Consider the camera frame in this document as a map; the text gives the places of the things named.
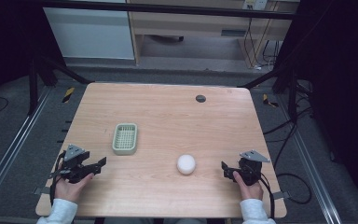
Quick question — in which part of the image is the grey metal table bracket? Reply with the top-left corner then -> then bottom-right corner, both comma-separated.
272,190 -> 291,201
33,185 -> 51,197

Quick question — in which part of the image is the white cabinet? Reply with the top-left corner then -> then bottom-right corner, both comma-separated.
43,7 -> 135,61

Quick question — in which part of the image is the metal floor rail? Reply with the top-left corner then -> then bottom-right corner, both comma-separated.
279,92 -> 343,224
0,87 -> 52,217

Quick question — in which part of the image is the black metal frame bar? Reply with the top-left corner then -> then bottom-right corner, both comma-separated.
42,0 -> 296,21

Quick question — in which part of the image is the white power strip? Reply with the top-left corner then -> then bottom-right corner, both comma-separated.
241,0 -> 269,11

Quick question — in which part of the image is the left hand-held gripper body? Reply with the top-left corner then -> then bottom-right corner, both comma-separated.
56,143 -> 96,185

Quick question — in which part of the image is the black metal stand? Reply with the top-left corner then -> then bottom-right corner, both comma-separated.
27,55 -> 94,117
236,66 -> 300,123

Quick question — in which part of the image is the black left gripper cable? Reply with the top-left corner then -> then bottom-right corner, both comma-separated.
48,151 -> 67,207

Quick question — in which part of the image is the green plastic soap dish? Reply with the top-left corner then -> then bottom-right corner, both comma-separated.
111,122 -> 139,156

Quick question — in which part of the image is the person's left hand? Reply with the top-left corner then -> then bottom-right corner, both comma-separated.
53,169 -> 95,203

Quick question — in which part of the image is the black floor cable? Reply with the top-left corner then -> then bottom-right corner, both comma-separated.
262,78 -> 314,205

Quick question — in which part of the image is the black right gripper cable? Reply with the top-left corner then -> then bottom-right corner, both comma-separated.
259,173 -> 276,219

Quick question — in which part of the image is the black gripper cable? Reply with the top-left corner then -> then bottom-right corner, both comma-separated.
48,151 -> 67,207
259,173 -> 276,219

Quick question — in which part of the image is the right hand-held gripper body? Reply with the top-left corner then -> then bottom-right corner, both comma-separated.
236,149 -> 271,187

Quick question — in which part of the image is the white round soap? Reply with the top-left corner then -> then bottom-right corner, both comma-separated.
175,153 -> 197,175

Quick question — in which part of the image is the person's right hand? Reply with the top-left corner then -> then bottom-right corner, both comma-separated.
231,170 -> 265,201

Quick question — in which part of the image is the yellow black floor tape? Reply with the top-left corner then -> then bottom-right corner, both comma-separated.
262,92 -> 280,109
62,86 -> 76,104

